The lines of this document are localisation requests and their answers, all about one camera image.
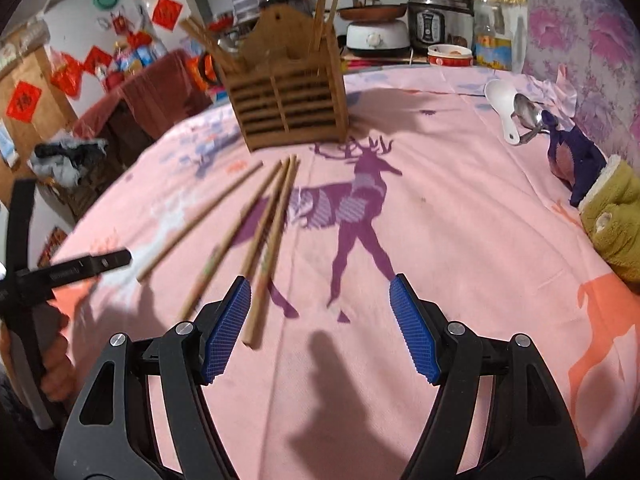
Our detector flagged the clear bottle yellow cap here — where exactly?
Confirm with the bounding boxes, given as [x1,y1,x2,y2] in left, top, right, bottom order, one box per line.
[499,0,528,68]

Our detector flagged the person's left hand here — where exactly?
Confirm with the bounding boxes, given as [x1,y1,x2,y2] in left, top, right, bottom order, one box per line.
[39,310,76,403]

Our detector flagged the pile of grey clothes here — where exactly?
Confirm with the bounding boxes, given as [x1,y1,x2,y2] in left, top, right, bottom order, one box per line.
[27,137,108,188]

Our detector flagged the pink deer print tablecloth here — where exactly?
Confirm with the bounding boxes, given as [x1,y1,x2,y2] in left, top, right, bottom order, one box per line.
[45,67,640,480]

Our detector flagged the white electric stove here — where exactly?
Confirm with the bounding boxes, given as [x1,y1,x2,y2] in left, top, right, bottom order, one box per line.
[346,19,408,58]

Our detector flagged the wooden chair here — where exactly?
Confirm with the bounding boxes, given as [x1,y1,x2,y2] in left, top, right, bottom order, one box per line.
[50,175,106,223]

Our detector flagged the black pressure cooker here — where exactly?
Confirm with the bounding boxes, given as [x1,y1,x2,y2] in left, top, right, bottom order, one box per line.
[407,0,473,53]

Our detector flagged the red wall decorations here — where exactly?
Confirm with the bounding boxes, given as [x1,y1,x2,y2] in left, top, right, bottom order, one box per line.
[50,45,113,98]

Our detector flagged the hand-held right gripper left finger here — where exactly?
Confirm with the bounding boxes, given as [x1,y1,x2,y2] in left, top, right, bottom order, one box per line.
[55,275,252,480]

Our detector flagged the yellow-green plush cloth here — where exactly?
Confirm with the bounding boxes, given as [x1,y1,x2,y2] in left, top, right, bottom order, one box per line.
[580,157,640,291]

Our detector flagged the wooden utensil holder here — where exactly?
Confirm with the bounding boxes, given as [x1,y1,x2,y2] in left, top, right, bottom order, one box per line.
[220,6,351,153]

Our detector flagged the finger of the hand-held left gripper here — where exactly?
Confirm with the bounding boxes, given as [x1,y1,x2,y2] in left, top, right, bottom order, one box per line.
[47,248,133,286]

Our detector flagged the purple cloth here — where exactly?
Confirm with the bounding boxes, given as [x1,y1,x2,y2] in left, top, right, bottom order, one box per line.
[542,110,608,208]

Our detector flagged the red printed box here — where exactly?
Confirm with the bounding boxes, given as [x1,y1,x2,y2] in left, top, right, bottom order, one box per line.
[37,226,68,268]

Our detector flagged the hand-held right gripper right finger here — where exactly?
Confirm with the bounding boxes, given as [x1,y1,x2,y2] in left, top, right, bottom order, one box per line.
[389,273,586,480]

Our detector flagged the wooden door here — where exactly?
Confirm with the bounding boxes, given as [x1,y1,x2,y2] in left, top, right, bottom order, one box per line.
[0,20,76,171]

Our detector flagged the wooden chopstick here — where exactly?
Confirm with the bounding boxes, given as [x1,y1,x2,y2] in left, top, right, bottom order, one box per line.
[240,156,293,281]
[177,160,286,322]
[180,16,240,73]
[136,161,265,282]
[324,0,342,37]
[187,14,246,72]
[242,155,300,350]
[311,0,329,55]

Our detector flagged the red cloth covered table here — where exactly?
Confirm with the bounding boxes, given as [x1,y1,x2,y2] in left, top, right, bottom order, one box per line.
[72,50,211,161]

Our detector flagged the red paper square on refrigerator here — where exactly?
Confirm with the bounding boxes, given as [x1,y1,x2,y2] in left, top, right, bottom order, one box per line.
[151,0,183,31]

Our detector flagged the red and white bowl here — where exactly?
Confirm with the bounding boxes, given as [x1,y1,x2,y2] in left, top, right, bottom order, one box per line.
[427,44,473,67]

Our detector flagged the clear oil bottle yellow label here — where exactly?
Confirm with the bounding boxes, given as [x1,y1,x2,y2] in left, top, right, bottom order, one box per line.
[472,0,513,71]

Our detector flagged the metal spoon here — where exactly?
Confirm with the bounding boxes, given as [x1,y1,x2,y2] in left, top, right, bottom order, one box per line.
[512,94,551,147]

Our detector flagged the floral pink cloth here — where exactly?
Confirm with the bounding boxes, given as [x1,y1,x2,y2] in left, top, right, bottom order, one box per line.
[520,0,640,161]

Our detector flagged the red paper square on door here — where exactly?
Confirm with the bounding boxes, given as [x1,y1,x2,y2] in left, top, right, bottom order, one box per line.
[6,80,43,123]

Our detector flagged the white rice spoon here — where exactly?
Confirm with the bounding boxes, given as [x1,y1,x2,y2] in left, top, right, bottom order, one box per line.
[484,79,523,145]

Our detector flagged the red printed bag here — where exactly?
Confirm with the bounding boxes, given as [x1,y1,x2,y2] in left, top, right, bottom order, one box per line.
[192,52,226,96]

